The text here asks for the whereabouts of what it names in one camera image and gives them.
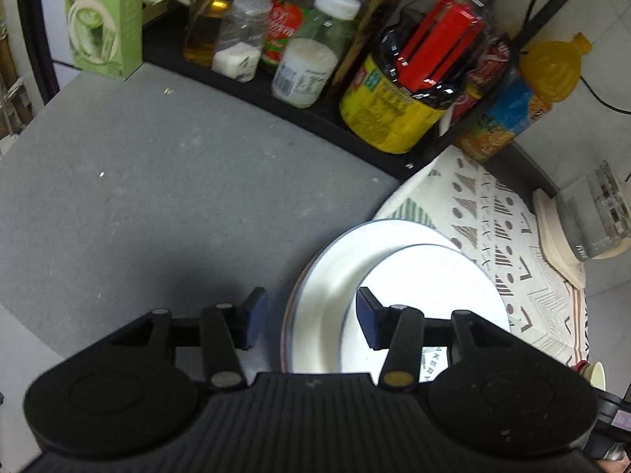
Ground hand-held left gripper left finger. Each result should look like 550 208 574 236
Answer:
111 286 270 396

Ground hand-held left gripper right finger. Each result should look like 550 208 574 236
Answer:
356 286 514 393

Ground pale green bowl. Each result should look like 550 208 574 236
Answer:
588 361 608 391

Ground large white plate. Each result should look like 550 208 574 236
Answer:
280 219 474 376

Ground small white plate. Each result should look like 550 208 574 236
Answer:
340 244 512 376

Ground patterned table cloth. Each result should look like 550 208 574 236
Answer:
372 150 592 371

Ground cream kettle base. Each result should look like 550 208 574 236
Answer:
531 188 593 292

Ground yellow label soy sauce bottle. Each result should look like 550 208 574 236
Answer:
339 0 518 155

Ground black storage rack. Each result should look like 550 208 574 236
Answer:
15 0 606 184

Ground white lidded powder jar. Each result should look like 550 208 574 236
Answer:
271 0 362 108

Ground red snack packet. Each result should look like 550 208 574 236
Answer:
451 34 514 126

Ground orange juice bottle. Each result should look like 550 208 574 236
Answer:
454 34 593 163

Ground small clear seasoning jar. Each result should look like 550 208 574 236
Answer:
212 0 273 82

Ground red packets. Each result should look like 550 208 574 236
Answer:
393 0 483 95

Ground red label sauce bottle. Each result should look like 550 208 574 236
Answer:
260 0 317 76

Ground cooking oil bottle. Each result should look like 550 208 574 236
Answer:
183 0 253 68

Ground brown nozzle sauce bottle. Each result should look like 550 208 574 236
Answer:
330 0 404 102

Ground green carton box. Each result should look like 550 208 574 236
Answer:
63 0 145 82

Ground black power cable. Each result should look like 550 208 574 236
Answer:
578 75 631 115

